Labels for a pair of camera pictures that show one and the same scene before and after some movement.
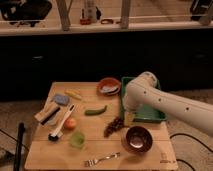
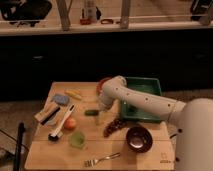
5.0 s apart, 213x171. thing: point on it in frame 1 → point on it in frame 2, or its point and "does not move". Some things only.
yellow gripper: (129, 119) → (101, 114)
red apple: (70, 123) does not move
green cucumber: (95, 112) does not move
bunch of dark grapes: (116, 124) does not move
